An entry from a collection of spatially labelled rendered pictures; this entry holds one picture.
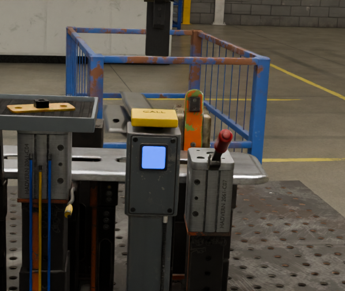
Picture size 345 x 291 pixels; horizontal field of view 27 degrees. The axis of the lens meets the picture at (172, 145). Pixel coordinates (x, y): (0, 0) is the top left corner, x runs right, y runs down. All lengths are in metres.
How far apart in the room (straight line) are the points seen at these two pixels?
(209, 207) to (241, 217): 0.81
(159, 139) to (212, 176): 0.21
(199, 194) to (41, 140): 0.26
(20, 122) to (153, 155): 0.17
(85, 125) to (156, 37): 0.15
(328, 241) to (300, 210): 0.22
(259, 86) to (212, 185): 2.15
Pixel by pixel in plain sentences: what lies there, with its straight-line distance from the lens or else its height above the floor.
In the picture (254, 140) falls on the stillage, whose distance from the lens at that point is 3.30.
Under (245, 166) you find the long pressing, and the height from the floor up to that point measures 1.00.
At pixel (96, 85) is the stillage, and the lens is 3.08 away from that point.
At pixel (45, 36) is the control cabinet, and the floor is 0.33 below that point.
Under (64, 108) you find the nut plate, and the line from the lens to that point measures 0.96.
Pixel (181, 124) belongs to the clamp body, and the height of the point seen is 1.04.
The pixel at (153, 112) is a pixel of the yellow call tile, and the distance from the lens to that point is 0.96.
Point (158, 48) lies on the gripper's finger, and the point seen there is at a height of 1.25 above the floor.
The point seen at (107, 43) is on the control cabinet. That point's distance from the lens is 9.24.
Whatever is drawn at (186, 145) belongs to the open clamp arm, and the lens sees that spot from 1.44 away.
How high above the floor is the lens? 1.36
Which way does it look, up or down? 15 degrees down
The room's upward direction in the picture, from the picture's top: 3 degrees clockwise
